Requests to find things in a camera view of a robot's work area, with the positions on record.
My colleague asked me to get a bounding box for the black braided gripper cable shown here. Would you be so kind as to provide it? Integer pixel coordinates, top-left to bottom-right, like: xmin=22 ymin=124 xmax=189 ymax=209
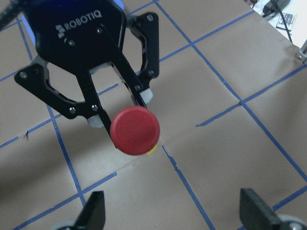
xmin=0 ymin=0 xmax=27 ymax=29

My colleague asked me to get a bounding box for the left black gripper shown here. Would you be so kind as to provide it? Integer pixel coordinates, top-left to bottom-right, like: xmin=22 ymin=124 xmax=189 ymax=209
xmin=14 ymin=0 xmax=159 ymax=135

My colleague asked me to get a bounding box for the blue plastic tray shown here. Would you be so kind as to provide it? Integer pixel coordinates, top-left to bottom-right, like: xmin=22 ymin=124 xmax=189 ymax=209
xmin=22 ymin=0 xmax=125 ymax=45

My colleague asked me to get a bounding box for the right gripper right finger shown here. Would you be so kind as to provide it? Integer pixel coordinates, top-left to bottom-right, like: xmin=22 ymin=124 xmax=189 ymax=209
xmin=239 ymin=188 xmax=282 ymax=230

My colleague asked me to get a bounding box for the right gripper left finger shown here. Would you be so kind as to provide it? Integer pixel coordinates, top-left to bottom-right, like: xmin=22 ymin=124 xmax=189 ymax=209
xmin=74 ymin=191 xmax=106 ymax=230

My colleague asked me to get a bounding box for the red emergency stop button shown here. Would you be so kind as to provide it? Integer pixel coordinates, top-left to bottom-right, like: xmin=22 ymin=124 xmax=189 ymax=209
xmin=110 ymin=106 xmax=160 ymax=156

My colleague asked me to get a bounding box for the remote control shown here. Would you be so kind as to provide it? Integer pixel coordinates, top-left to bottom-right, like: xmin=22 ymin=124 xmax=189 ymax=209
xmin=276 ymin=12 xmax=298 ymax=31

